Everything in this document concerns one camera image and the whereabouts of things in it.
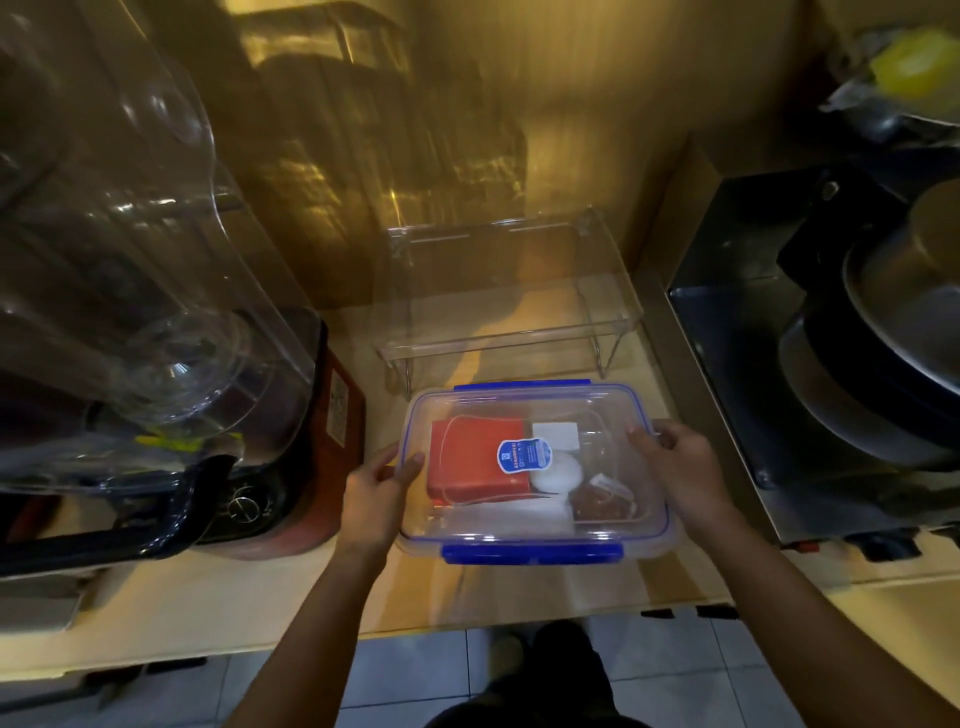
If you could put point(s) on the clear container with blue clips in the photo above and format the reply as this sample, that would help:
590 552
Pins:
525 540

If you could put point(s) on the clear acrylic riser shelf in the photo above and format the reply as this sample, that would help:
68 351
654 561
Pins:
517 300

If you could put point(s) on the red blender base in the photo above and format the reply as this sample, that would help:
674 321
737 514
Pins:
330 465

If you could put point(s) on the stainless steel stove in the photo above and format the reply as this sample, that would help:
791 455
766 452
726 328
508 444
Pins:
735 360

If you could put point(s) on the person's legs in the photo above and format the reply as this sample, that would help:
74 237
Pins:
540 682

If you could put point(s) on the black pan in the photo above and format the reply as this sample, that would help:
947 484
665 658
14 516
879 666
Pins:
840 352

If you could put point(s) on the person's right forearm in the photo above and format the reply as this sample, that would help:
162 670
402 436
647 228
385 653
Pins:
810 630

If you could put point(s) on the person's left thumb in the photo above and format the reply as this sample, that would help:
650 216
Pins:
409 471

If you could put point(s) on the person's left forearm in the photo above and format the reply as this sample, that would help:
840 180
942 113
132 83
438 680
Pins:
307 645

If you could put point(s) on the yellow item in plastic bag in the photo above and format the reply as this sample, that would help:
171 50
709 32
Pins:
919 64

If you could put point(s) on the brown tea bag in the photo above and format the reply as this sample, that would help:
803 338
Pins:
596 501

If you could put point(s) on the person's right hand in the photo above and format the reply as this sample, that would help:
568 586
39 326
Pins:
694 476

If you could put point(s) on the metal bowl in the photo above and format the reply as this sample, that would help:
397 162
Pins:
885 124

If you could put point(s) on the white square packet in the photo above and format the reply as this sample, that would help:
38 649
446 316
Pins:
556 436

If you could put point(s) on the large silver metal pan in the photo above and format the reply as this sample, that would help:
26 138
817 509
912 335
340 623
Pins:
825 405

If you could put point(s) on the person's right thumb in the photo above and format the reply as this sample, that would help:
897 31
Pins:
645 444

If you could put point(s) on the white flat packet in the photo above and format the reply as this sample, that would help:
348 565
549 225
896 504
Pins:
510 517

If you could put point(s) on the black stove knob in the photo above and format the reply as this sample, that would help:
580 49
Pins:
885 546

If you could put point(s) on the person's left hand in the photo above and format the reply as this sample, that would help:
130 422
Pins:
367 510

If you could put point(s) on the white round object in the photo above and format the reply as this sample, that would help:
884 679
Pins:
559 474

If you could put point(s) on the red box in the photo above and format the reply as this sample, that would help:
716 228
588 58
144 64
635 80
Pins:
469 461

